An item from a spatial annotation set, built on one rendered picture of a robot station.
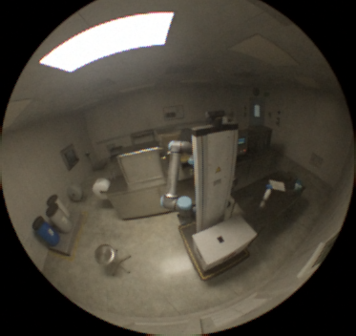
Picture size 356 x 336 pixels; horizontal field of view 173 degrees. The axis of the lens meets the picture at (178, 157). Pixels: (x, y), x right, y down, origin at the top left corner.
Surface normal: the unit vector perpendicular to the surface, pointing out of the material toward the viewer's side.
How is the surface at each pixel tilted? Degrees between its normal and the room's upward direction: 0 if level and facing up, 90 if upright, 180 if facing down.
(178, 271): 0
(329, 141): 90
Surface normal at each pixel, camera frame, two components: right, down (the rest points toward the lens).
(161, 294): -0.12, -0.89
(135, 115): 0.22, 0.41
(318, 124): -0.97, 0.21
